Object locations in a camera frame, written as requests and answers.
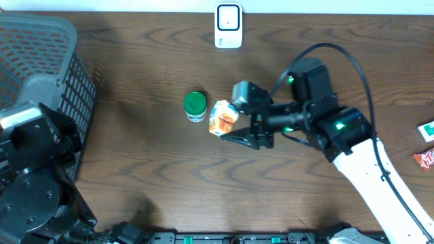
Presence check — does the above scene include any orange white tissue packet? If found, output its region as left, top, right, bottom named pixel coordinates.
left=208, top=100, right=239, bottom=136

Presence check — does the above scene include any green lid jar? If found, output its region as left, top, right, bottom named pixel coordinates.
left=184, top=91, right=208, bottom=123

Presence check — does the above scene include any white green medicine box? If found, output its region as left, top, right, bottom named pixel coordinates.
left=417, top=121, right=434, bottom=142

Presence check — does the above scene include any red snack packet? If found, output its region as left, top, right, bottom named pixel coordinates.
left=412, top=148, right=433, bottom=170

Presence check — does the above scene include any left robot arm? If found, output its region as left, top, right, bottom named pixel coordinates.
left=1, top=102, right=97, bottom=243

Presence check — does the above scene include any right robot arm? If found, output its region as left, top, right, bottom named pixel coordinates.
left=221, top=58, right=433, bottom=243

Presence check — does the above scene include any white barcode scanner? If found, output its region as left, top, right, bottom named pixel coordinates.
left=214, top=2, right=243, bottom=49

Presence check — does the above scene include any grey plastic mesh basket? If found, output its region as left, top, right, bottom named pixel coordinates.
left=0, top=12, right=97, bottom=184

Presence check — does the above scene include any black camera cable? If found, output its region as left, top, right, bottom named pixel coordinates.
left=269, top=42, right=434, bottom=243

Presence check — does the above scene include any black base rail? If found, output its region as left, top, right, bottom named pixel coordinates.
left=91, top=222, right=387, bottom=244

